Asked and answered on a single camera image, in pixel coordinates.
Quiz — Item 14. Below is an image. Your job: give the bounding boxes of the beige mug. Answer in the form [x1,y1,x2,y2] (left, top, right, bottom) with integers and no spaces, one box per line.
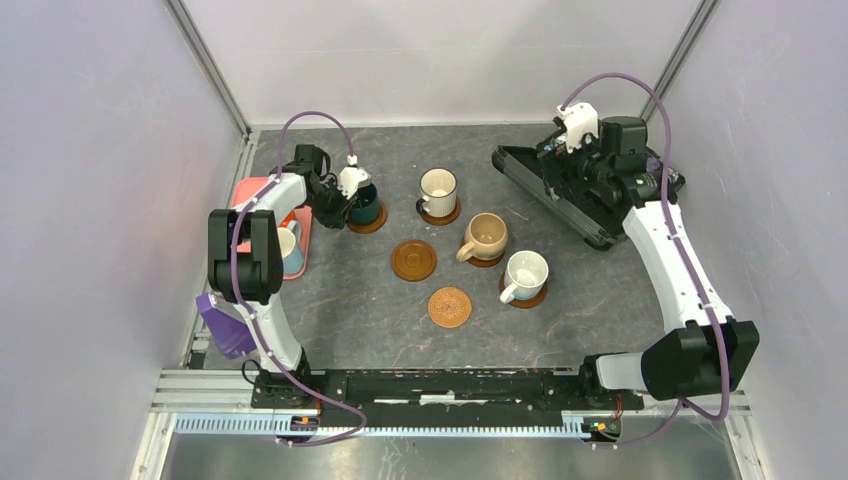
[455,212,508,262]

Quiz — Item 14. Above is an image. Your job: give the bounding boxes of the pink tray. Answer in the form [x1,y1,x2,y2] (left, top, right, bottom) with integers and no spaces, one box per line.
[231,177,313,281]

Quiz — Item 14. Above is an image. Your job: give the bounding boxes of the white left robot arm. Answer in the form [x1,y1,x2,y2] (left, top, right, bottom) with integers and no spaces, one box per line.
[196,145,370,408]

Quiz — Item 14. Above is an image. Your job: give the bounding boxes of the black poker chip case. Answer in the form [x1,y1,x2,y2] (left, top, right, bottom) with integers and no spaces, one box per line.
[491,116,663,251]

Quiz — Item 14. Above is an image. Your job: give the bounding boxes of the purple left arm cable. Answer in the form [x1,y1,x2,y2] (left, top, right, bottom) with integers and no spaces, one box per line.
[229,110,369,448]

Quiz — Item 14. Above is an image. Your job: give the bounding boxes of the orange mug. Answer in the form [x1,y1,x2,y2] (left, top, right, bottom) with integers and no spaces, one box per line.
[279,211,296,228]

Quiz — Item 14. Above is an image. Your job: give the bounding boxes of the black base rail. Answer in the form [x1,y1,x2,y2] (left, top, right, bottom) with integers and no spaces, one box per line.
[251,368,645,430]

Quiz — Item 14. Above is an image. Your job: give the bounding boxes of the purple plastic stand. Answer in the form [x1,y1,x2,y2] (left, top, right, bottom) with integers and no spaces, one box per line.
[195,292,256,359]

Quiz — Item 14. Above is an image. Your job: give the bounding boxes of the brown wooden coaster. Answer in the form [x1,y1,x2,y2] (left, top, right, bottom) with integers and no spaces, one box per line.
[499,274,548,309]
[347,201,388,234]
[390,239,438,282]
[419,199,461,226]
[467,253,505,268]

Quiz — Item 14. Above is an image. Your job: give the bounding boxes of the light blue mug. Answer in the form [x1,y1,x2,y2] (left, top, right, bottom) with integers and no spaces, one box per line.
[277,220,306,277]

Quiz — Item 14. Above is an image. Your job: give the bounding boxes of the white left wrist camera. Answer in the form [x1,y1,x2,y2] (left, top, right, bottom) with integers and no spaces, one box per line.
[337,154,371,200]

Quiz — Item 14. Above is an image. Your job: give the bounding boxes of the cream mug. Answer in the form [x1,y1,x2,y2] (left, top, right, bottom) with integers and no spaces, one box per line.
[415,168,458,217]

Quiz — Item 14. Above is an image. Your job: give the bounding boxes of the white mug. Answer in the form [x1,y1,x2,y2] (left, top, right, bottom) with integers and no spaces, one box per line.
[499,250,549,304]

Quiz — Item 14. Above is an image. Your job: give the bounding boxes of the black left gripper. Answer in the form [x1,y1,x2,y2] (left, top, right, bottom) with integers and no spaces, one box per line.
[303,178,356,230]

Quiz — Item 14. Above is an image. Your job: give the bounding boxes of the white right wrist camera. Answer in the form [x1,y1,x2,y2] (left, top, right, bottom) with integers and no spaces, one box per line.
[556,102,600,154]

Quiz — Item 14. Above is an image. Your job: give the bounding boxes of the aluminium frame rail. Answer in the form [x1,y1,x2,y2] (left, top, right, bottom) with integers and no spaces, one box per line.
[150,369,753,437]

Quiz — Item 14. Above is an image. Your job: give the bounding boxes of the dark green mug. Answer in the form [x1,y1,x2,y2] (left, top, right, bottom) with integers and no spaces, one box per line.
[348,184,380,225]

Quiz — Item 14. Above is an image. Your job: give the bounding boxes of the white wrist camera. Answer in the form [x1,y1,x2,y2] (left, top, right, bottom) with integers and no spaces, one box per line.
[337,154,371,200]
[556,102,600,154]

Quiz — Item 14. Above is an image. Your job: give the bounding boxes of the woven rattan coaster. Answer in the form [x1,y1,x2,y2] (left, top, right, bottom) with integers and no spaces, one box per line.
[427,286,473,329]

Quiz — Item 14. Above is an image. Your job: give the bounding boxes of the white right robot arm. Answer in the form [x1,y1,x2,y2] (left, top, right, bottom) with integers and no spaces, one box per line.
[537,115,760,408]

